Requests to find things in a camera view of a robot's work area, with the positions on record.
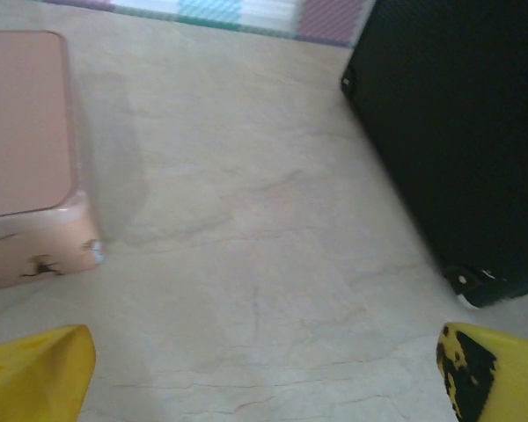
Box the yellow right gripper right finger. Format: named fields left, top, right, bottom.
left=435, top=321, right=528, bottom=422

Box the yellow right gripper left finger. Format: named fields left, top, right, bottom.
left=0, top=324, right=97, bottom=422

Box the pink cartoon print box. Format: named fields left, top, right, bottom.
left=0, top=29, right=105, bottom=294

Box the black textured case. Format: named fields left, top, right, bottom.
left=339, top=0, right=528, bottom=311

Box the pastel checkered cloth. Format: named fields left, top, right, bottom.
left=43, top=0, right=373, bottom=48

